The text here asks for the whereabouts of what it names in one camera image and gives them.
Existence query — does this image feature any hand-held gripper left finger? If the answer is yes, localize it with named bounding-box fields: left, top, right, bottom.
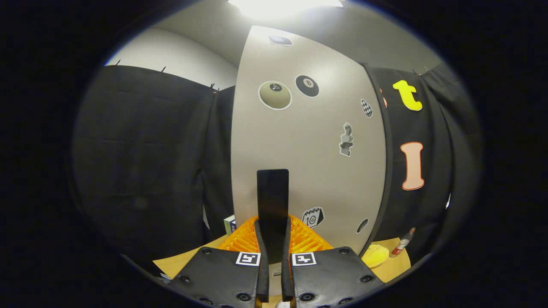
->
left=169, top=216, right=270, bottom=308

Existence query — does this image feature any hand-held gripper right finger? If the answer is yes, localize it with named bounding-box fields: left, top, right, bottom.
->
left=280, top=215, right=386, bottom=308

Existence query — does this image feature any black door handle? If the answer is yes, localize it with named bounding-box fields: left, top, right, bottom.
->
left=257, top=169, right=289, bottom=264

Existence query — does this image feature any grey shoe cabinet door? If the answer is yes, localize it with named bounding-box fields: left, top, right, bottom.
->
left=231, top=26, right=388, bottom=274

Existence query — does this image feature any dark grey shoe cabinet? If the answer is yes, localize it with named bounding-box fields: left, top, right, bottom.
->
left=363, top=63, right=395, bottom=254

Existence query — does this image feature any yellow plush toy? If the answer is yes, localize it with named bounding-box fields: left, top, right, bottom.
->
left=361, top=244, right=390, bottom=269

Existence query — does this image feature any red and white bottle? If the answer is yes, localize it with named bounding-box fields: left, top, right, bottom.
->
left=390, top=227, right=417, bottom=257

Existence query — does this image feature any black backdrop cloth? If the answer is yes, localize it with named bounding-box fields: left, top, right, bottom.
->
left=71, top=63, right=484, bottom=274

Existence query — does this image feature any large ceiling light panel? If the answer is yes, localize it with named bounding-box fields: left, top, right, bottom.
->
left=227, top=0, right=345, bottom=20

